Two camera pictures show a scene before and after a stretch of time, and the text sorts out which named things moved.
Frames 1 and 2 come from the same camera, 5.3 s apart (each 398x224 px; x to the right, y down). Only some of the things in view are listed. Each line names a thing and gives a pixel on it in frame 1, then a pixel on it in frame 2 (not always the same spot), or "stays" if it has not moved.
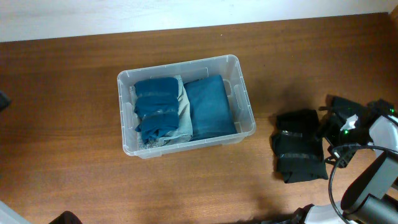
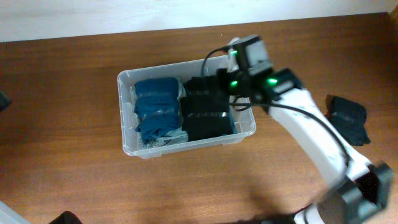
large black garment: [298, 147] to [205, 107]
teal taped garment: [157, 106] stays
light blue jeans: [184, 131] stays
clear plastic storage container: [184, 105] stays
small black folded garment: [354, 115] stays
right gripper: [331, 135] to [227, 79]
